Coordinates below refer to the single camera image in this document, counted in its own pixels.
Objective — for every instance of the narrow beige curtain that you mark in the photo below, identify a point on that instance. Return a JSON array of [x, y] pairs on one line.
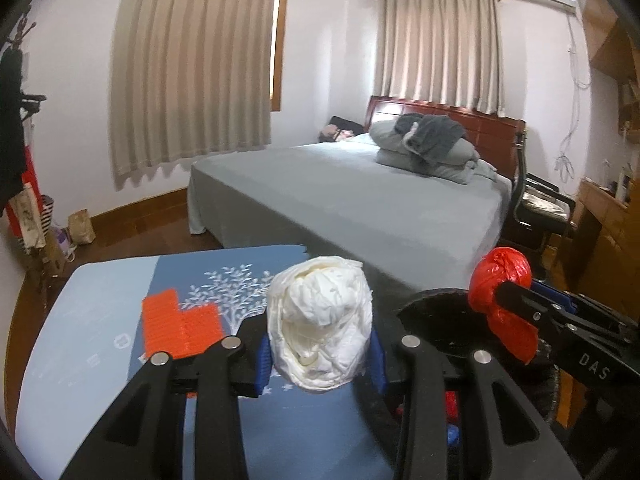
[[440, 50]]

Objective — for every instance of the blue tablecloth with tree print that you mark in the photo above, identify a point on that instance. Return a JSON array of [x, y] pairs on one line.
[[100, 320]]

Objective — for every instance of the beige tote bag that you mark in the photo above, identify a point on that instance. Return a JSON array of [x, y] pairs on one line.
[[27, 217]]

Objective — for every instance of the wooden wall shelf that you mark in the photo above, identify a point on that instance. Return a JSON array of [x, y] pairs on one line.
[[610, 45]]

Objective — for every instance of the striped bag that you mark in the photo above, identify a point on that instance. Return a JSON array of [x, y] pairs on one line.
[[48, 217]]

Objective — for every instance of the white bottle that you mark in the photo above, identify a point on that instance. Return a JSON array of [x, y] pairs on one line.
[[623, 185]]

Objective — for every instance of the white plastic bag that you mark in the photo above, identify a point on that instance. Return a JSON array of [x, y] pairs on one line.
[[320, 320]]

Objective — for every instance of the brown paper bag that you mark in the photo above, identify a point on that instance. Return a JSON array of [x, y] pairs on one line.
[[81, 227]]

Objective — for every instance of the wooden desk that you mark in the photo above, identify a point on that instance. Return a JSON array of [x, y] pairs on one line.
[[600, 220]]

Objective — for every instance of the cardboard box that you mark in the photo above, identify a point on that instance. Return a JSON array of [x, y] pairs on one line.
[[52, 257]]

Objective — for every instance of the folded grey quilt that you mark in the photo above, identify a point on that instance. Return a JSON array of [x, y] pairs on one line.
[[440, 167]]

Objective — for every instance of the small purple appliance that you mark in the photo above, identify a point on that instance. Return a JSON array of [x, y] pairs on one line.
[[65, 245]]

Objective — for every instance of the wide beige curtain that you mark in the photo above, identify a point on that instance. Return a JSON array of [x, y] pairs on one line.
[[190, 60]]

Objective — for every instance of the wooden coat rack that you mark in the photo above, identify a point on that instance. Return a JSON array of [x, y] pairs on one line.
[[22, 30]]

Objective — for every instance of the wooden headboard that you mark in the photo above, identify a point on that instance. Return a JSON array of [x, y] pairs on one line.
[[450, 110]]

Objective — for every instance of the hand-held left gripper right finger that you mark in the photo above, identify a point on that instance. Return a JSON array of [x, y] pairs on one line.
[[378, 367]]

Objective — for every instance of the dark grey blanket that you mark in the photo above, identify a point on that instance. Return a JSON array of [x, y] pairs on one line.
[[435, 132]]

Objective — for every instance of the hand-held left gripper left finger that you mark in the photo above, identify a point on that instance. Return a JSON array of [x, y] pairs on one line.
[[262, 366]]

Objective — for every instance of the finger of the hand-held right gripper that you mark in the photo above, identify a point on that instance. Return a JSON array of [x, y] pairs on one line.
[[525, 305], [595, 312]]

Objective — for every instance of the grey bed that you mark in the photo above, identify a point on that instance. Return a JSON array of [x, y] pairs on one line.
[[350, 210]]

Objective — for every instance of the black office chair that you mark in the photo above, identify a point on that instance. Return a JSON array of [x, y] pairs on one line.
[[540, 210]]

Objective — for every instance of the bin with black liner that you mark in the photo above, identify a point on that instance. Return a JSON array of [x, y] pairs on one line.
[[435, 310]]

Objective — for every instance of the red plastic bag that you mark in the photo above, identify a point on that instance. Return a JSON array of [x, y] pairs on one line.
[[500, 265]]

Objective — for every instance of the red shopping bag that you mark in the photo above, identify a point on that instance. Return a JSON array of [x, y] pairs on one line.
[[32, 175]]

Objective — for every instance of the dark cloth bundle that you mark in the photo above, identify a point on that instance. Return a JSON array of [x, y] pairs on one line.
[[342, 130]]

